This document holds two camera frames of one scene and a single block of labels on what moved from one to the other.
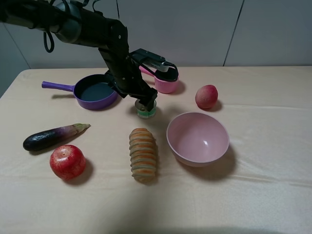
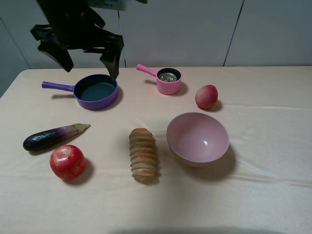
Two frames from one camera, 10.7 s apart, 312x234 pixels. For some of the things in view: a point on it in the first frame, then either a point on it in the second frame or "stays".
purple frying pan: (91, 92) stays
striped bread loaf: (143, 152) stays
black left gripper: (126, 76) to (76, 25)
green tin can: (142, 111) to (167, 77)
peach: (206, 96) stays
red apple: (67, 162) stays
